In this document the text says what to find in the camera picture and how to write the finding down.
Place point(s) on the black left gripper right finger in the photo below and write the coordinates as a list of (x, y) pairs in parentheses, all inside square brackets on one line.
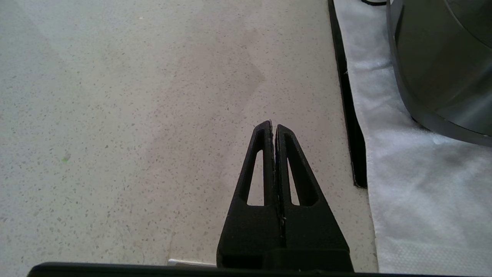
[(311, 231)]

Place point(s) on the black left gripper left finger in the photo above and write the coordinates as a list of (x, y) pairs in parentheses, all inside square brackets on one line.
[(246, 231)]

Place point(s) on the dark grey rice cooker body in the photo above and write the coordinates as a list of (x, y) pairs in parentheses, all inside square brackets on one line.
[(442, 69)]

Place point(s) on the white cloth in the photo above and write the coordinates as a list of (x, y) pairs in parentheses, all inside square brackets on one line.
[(423, 200)]

